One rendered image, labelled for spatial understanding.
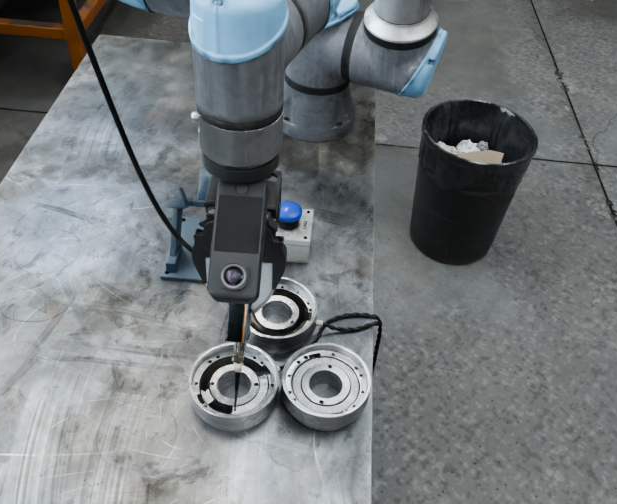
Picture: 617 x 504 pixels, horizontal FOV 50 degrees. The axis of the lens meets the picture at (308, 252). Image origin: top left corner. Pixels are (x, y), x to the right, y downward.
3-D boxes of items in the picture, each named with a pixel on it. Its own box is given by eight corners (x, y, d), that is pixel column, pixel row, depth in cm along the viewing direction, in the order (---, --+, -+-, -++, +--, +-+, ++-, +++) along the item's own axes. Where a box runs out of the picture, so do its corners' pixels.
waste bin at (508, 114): (506, 278, 210) (548, 170, 180) (400, 268, 210) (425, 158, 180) (493, 208, 234) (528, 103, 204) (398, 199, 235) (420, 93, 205)
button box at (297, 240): (308, 264, 97) (310, 239, 93) (260, 259, 97) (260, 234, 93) (312, 227, 103) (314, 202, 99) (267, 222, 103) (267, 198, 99)
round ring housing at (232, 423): (213, 452, 75) (211, 433, 72) (176, 383, 81) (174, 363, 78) (294, 413, 79) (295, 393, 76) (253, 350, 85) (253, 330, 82)
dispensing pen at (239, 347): (219, 414, 73) (230, 266, 70) (225, 400, 77) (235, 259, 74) (239, 416, 73) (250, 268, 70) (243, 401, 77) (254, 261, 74)
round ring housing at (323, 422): (379, 424, 78) (384, 405, 76) (295, 445, 76) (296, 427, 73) (349, 354, 85) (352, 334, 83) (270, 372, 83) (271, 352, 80)
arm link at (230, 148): (279, 135, 55) (181, 126, 55) (277, 179, 58) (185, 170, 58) (287, 88, 60) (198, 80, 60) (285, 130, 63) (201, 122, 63)
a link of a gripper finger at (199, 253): (237, 277, 72) (243, 218, 65) (234, 289, 70) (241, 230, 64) (194, 270, 71) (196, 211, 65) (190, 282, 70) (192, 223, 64)
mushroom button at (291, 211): (299, 243, 96) (301, 217, 93) (272, 241, 96) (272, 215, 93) (301, 225, 99) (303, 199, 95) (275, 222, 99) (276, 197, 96)
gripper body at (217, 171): (283, 214, 73) (287, 120, 64) (275, 270, 66) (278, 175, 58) (214, 207, 73) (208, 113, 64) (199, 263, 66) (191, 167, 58)
